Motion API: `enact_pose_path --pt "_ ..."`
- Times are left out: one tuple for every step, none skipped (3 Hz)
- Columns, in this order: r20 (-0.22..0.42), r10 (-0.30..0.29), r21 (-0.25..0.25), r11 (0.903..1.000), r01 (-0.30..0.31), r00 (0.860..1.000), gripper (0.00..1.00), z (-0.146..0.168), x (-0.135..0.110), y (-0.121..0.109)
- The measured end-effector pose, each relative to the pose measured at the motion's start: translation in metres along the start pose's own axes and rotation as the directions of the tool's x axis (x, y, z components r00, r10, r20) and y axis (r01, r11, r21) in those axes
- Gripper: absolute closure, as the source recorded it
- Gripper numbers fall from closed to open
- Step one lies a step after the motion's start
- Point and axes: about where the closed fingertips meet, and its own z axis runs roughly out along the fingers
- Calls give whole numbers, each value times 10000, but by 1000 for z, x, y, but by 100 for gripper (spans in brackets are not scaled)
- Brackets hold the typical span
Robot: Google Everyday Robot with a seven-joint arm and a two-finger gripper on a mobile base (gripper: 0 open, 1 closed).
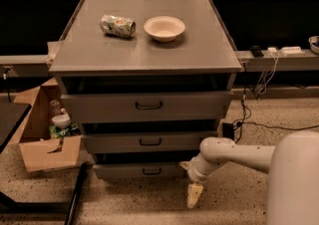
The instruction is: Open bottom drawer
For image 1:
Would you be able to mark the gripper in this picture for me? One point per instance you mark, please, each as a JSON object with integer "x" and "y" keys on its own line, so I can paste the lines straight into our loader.
{"x": 196, "y": 175}

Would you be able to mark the grey bottom drawer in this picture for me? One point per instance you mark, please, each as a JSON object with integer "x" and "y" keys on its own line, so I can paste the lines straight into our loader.
{"x": 141, "y": 170}

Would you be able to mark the grey drawer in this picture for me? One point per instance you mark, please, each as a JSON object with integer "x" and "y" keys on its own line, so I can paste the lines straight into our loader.
{"x": 147, "y": 106}
{"x": 144, "y": 141}
{"x": 141, "y": 170}

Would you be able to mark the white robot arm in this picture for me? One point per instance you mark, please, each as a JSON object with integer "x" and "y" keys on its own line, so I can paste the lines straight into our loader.
{"x": 292, "y": 167}

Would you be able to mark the grey middle drawer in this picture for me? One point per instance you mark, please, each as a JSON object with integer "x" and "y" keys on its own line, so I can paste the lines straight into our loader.
{"x": 144, "y": 141}

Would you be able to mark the grey top drawer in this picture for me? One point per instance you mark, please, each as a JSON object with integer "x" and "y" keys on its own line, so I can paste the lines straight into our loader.
{"x": 147, "y": 106}

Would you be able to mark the grey drawer cabinet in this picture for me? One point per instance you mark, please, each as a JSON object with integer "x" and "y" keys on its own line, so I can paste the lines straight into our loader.
{"x": 198, "y": 60}

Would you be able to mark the open cardboard box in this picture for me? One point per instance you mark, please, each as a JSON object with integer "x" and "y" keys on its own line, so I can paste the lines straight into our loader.
{"x": 40, "y": 149}

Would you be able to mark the black power adapter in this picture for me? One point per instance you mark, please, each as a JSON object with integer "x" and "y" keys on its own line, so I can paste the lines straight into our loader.
{"x": 227, "y": 130}

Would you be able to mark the black left base leg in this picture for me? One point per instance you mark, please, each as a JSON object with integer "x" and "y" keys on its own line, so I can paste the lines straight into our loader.
{"x": 82, "y": 175}

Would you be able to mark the white bowl in box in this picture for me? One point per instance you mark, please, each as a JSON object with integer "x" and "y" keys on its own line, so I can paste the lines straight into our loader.
{"x": 61, "y": 121}

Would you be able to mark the green snack bag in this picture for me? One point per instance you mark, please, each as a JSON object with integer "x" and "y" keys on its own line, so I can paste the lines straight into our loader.
{"x": 71, "y": 130}

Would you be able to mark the small black device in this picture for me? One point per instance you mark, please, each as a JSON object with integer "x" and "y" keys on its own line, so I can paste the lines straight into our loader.
{"x": 256, "y": 51}

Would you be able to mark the clear plastic bottle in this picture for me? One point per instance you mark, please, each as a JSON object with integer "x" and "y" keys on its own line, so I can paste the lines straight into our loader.
{"x": 55, "y": 107}

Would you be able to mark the white paper bowl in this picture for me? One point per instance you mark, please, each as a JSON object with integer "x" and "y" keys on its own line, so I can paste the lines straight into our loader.
{"x": 164, "y": 28}

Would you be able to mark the white power strip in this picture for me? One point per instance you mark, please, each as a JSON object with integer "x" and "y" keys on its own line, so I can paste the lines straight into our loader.
{"x": 292, "y": 51}

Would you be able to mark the crushed green drink can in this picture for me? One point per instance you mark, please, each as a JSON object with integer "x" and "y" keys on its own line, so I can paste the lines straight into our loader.
{"x": 118, "y": 26}

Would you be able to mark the white bowl on ledge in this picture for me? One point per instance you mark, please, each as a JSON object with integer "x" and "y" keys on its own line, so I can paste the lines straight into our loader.
{"x": 314, "y": 44}

